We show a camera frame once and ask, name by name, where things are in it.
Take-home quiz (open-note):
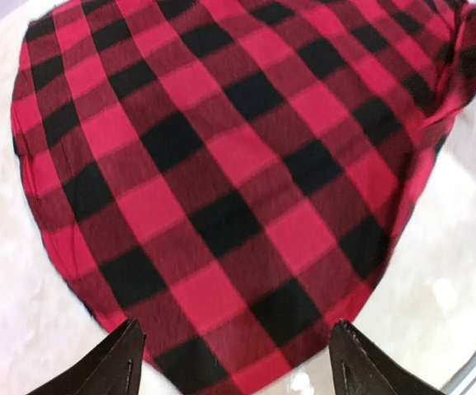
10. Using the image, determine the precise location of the red black plaid shirt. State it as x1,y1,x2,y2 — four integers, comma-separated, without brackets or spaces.
11,1,476,394

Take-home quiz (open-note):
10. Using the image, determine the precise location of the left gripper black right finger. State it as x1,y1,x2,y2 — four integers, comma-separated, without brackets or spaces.
329,320,442,395

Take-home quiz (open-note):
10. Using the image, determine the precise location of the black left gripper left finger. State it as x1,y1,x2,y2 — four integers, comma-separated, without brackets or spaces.
29,319,146,395

